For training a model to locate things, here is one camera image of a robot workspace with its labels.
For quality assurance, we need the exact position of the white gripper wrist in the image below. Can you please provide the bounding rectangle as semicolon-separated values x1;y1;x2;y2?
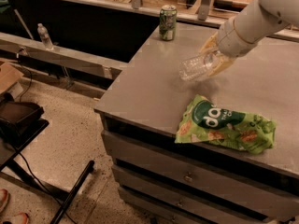
199;18;257;77

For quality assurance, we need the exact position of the clear plastic water bottle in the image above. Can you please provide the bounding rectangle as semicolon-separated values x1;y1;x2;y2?
178;52;219;81

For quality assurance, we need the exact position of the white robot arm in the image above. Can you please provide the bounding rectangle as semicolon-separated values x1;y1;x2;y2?
199;0;299;77

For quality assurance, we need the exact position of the green soda can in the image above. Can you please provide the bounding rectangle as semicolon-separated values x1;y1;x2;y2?
159;5;177;41

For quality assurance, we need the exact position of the small upright water bottle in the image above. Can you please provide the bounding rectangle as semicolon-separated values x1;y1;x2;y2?
37;23;53;50

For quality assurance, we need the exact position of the green snack chip bag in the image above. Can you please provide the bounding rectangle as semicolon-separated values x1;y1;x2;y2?
175;95;276;154

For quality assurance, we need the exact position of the grey drawer cabinet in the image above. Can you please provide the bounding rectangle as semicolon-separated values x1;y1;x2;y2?
93;109;299;224

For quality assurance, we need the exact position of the black metal stand leg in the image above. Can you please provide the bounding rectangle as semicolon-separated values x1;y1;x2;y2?
50;161;94;224

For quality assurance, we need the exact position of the cardboard box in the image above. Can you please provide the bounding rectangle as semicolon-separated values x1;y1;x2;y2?
0;63;23;99

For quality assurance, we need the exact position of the black monitor on stand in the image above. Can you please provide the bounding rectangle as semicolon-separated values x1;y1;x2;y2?
0;92;49;148

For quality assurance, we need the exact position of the red white shoe lower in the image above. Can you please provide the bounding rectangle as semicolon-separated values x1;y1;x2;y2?
2;213;29;224

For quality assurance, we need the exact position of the red white shoe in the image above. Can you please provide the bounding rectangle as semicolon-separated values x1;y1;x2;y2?
0;189;9;213
2;213;29;224

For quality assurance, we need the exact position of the red white shoe upper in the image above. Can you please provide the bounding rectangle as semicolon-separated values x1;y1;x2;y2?
0;189;9;213

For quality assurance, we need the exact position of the grey metal shelf rail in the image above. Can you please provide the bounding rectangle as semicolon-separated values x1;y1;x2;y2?
0;33;127;79

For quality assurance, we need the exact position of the black power cable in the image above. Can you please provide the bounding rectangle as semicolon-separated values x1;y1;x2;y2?
12;147;78;224

